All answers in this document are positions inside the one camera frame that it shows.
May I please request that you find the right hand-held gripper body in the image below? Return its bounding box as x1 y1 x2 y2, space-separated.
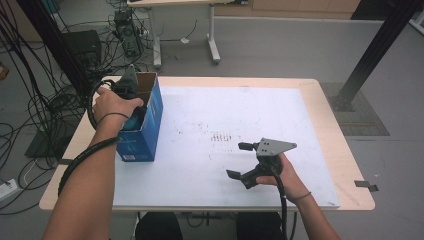
240 137 298 190

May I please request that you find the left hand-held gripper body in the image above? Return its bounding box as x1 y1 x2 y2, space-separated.
111 64 148 122

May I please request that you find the blue cardboard box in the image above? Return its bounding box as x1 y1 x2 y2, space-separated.
114 71 164 163

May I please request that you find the person's left hand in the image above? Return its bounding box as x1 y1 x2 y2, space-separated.
92 87 145 126

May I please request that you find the person's right hand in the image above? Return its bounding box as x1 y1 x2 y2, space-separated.
255 152 311 204

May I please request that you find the white table mat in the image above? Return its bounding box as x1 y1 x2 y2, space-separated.
113 85 341 209

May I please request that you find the black computer tower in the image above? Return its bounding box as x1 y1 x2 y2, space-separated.
113 9 144 58

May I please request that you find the person's right leg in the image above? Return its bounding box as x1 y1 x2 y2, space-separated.
235 211 284 240

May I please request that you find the person's leg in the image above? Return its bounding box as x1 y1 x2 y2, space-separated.
134 211 184 240
235 211 284 240

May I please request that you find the black equipment case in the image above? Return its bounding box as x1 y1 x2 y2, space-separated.
63 29 103 69

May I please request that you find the person's left leg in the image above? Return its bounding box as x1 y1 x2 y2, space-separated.
134 211 184 240

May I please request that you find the white background desk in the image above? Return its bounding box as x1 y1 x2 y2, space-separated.
127 0 249 69

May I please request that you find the black floor pad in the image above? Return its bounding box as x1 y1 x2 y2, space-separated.
24 116 84 159

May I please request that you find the white power strip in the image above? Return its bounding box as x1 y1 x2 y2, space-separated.
0 178 19 203

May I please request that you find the black hair tie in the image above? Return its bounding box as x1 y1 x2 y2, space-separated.
96 112 130 126
289 191 313 203

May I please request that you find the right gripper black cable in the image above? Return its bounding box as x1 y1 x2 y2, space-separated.
273 168 290 240

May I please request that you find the tangle of black floor cables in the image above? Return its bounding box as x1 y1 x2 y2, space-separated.
0 0 154 216

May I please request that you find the black metal post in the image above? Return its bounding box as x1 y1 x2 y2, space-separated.
328 0 424 113
16 0 94 98

